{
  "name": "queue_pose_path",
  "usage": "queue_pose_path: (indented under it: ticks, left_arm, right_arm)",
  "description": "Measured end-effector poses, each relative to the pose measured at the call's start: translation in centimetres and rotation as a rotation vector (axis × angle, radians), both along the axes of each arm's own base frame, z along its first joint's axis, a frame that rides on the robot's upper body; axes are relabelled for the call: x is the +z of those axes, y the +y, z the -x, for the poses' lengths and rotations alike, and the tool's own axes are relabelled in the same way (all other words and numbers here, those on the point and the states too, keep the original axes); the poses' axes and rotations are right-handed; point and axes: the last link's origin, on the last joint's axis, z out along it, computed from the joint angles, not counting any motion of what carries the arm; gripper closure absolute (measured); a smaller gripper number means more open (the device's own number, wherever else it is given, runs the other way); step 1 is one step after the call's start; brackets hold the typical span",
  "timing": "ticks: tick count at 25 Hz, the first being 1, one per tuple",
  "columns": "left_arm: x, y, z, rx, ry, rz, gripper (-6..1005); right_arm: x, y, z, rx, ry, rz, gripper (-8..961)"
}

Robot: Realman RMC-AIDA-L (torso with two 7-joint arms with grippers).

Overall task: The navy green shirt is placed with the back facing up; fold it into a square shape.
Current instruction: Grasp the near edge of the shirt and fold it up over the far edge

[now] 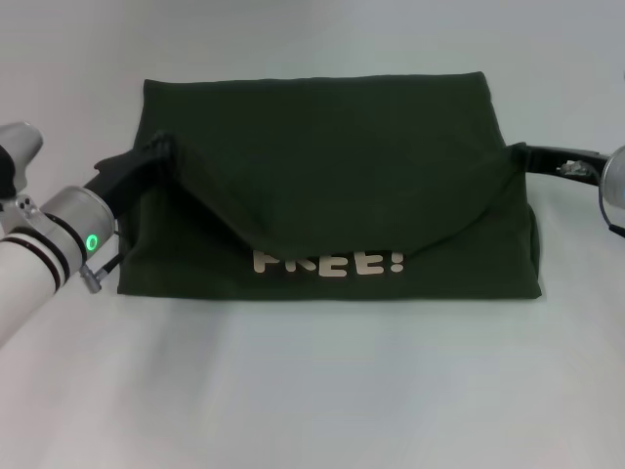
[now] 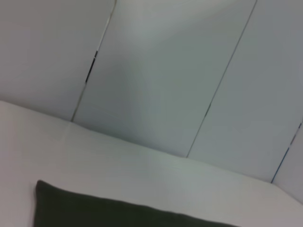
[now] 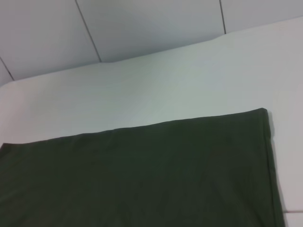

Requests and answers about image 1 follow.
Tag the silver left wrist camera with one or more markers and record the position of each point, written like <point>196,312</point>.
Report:
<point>22,146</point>

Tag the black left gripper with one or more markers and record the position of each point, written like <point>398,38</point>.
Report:
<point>122,176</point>

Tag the dark green shirt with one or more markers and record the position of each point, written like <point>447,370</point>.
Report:
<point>332,185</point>

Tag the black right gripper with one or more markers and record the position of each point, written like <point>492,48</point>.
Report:
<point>561,158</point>

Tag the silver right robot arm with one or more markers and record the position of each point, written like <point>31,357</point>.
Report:
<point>615,181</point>

